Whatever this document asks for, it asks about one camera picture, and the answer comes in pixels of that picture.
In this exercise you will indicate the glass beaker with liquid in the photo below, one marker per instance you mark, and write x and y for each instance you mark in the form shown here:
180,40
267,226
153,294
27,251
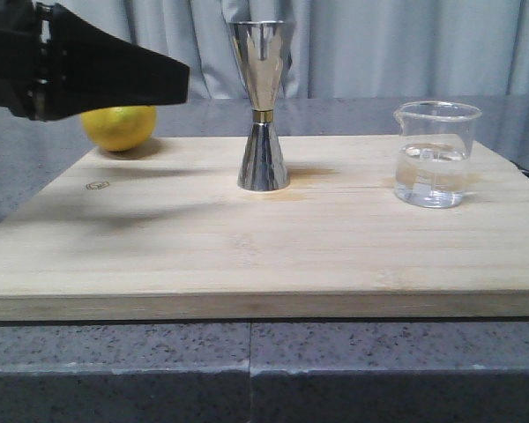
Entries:
433,161

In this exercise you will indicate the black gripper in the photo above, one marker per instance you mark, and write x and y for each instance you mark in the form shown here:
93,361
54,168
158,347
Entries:
79,67

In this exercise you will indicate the yellow lemon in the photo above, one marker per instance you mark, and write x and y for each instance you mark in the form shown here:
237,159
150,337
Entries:
119,129

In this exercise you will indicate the grey curtain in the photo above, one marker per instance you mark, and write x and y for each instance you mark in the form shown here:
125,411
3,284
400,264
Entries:
340,49

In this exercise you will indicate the light wooden cutting board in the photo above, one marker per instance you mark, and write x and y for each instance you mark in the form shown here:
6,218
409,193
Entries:
170,235

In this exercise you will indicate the steel double jigger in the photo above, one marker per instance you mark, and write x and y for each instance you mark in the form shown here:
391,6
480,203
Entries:
262,54

